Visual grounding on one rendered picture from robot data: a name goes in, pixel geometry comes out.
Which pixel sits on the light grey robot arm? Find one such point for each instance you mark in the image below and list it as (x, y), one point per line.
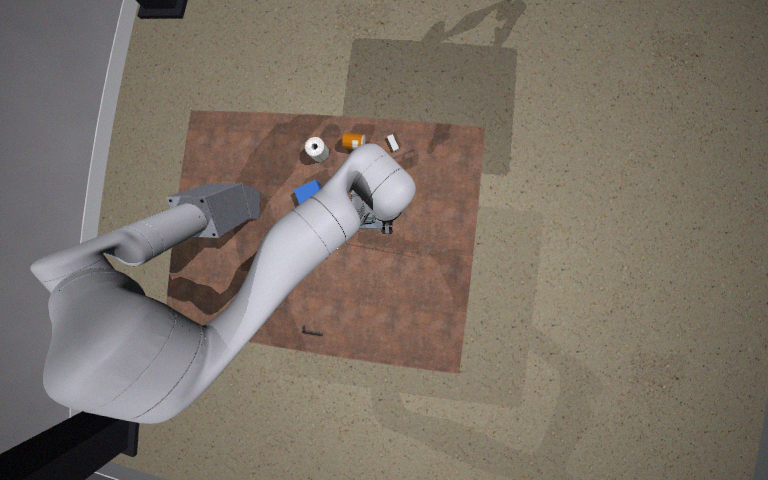
(118, 353)

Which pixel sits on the blue block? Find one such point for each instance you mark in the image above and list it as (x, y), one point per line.
(307, 190)

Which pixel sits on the orange pill bottle with white label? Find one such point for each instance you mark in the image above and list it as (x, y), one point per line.
(351, 141)

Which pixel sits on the white hollow cylinder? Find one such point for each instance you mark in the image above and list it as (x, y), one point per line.
(321, 153)

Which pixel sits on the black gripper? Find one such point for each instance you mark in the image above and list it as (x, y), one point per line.
(387, 226)

